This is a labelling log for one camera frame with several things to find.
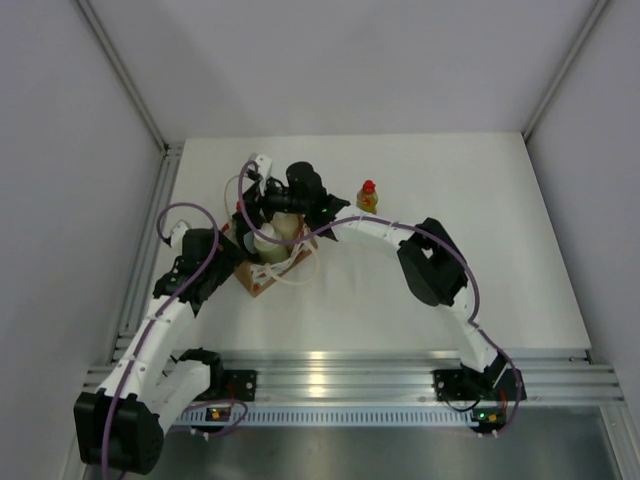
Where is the left aluminium frame post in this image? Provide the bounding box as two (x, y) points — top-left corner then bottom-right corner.
(74, 0), (184, 211)

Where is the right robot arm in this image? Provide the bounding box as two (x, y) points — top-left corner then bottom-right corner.
(238, 154), (525, 403)

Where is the right aluminium frame post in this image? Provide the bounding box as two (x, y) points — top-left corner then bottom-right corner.
(521, 0), (614, 144)

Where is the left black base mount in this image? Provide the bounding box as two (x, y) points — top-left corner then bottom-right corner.
(212, 369), (258, 402)

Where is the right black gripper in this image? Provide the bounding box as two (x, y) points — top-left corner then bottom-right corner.
(232, 176), (308, 232)

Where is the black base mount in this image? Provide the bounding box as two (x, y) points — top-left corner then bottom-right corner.
(432, 368), (477, 402)
(212, 369), (258, 402)

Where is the cream bottle white pump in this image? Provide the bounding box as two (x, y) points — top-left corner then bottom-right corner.
(270, 212), (302, 241)

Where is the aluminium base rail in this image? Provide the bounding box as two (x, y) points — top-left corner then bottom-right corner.
(77, 349), (626, 406)

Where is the white slotted cable duct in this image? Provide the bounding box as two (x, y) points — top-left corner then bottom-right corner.
(175, 406), (479, 428)

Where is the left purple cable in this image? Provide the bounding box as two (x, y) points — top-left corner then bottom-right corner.
(99, 202), (249, 469)

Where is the dark green bottle red cap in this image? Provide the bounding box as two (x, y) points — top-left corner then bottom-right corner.
(232, 203), (260, 263)

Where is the aluminium frame post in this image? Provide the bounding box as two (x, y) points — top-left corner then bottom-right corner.
(521, 0), (614, 144)
(74, 0), (184, 211)

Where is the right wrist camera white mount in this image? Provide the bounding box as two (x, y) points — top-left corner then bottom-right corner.
(247, 153), (273, 195)

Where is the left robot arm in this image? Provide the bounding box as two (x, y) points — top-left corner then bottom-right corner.
(73, 228), (245, 474)

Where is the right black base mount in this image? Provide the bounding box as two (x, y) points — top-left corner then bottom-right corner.
(432, 368), (477, 402)

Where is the yellow bottle red cap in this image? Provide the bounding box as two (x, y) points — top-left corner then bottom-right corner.
(356, 180), (378, 214)

